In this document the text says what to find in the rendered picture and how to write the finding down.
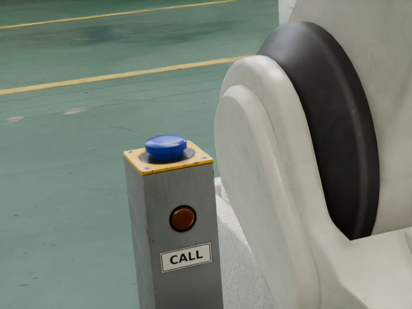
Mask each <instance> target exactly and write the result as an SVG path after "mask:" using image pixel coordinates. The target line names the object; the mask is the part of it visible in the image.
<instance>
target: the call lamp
mask: <svg viewBox="0 0 412 309"><path fill-rule="evenodd" d="M193 222H194V213H193V211H192V210H191V209H189V208H185V207H184V208H179V209H178V210H177V211H176V212H175V213H174V214H173V216H172V224H173V226H174V227H175V228H176V229H178V230H185V229H188V228H189V227H191V225H192V224H193Z"/></svg>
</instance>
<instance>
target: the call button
mask: <svg viewBox="0 0 412 309"><path fill-rule="evenodd" d="M186 148H187V139H186V138H184V137H183V136H181V135H176V134H164V135H157V136H154V137H151V138H149V139H148V140H147V141H146V142H145V151H146V152H147V153H149V154H150V157H151V158H153V159H158V160H167V159H175V158H178V157H180V156H182V155H183V150H185V149H186Z"/></svg>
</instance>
